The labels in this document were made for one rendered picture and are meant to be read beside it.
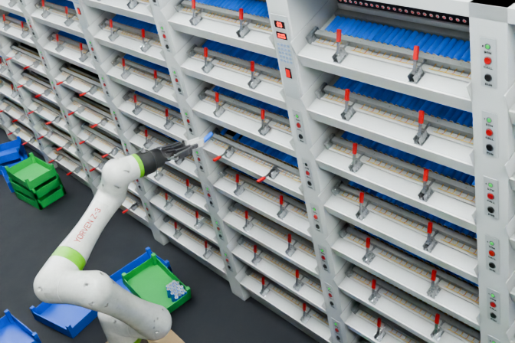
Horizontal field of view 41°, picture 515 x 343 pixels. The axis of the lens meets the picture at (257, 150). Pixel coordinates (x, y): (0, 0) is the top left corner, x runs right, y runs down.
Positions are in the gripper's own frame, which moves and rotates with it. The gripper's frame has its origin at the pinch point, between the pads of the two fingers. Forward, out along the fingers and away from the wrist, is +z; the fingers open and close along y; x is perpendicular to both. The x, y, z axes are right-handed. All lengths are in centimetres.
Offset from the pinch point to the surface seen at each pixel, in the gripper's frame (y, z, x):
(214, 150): 3.8, 11.7, 8.0
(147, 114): 57, 14, 7
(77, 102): 143, 20, 23
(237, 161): -11.8, 11.4, 8.2
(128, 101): 76, 16, 5
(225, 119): -10.4, 8.3, -10.5
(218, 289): 28, 23, 95
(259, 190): -13.3, 20.1, 23.7
